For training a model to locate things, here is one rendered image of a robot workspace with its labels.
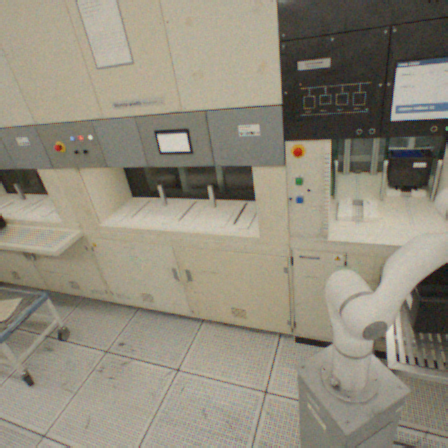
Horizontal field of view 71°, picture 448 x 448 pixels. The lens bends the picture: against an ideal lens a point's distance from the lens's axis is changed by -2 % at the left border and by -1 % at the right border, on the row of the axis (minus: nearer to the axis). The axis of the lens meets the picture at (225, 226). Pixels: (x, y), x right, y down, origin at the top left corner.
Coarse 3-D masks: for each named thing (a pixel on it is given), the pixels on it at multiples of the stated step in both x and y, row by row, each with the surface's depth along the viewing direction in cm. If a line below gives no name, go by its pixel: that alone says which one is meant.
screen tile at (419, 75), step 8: (400, 72) 117; (408, 72) 116; (416, 72) 115; (424, 72) 114; (400, 80) 118; (408, 80) 117; (416, 80) 116; (424, 80) 115; (432, 80) 115; (424, 88) 117; (432, 88) 116; (400, 96) 121; (408, 96) 120; (416, 96) 119; (424, 96) 118; (432, 96) 117
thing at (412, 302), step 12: (444, 264) 136; (432, 276) 140; (444, 276) 139; (420, 288) 141; (432, 288) 140; (444, 288) 139; (408, 300) 129; (420, 300) 116; (432, 300) 135; (444, 300) 134; (408, 312) 129; (420, 312) 118; (432, 312) 117; (444, 312) 116; (420, 324) 121; (432, 324) 120; (444, 324) 118
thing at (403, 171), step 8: (408, 144) 183; (392, 152) 198; (432, 152) 180; (392, 160) 182; (400, 160) 181; (408, 160) 180; (416, 160) 178; (424, 160) 177; (432, 160) 175; (392, 168) 185; (400, 168) 183; (408, 168) 182; (416, 168) 180; (424, 168) 179; (392, 176) 187; (400, 176) 186; (408, 176) 184; (416, 176) 183; (424, 176) 181; (392, 184) 190; (400, 184) 188; (408, 184) 187; (416, 184) 185; (424, 184) 184
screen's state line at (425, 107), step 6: (438, 102) 118; (444, 102) 117; (396, 108) 123; (402, 108) 123; (408, 108) 122; (414, 108) 121; (420, 108) 121; (426, 108) 120; (432, 108) 119; (438, 108) 119; (444, 108) 118
